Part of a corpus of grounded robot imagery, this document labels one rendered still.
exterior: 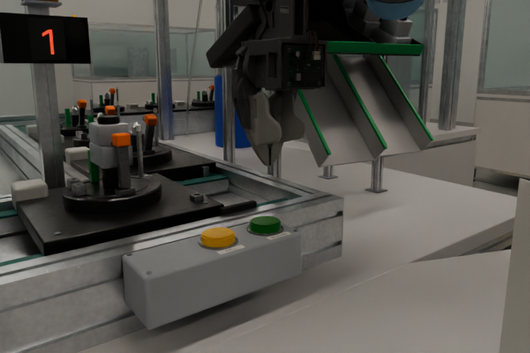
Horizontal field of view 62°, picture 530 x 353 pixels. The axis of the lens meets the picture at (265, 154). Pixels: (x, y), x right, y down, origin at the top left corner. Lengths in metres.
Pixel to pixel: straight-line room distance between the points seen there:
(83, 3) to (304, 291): 11.14
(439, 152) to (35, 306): 1.91
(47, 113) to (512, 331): 0.69
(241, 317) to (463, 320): 0.27
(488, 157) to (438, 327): 4.34
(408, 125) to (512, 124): 3.79
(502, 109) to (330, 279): 4.22
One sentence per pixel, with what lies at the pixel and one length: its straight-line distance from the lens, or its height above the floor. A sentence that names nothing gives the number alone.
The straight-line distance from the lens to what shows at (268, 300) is 0.62.
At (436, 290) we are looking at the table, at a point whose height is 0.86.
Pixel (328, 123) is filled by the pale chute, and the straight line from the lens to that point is 0.87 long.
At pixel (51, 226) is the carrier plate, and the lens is 0.62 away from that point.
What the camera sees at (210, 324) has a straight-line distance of 0.57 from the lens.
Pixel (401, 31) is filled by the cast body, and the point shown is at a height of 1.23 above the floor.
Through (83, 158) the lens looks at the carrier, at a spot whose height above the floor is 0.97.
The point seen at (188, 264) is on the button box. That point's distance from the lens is 0.49.
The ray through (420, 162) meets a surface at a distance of 2.08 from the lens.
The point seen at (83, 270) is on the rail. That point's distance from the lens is 0.52.
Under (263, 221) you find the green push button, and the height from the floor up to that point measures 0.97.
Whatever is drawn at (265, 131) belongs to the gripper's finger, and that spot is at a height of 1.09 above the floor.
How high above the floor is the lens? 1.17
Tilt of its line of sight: 11 degrees down
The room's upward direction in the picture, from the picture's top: straight up
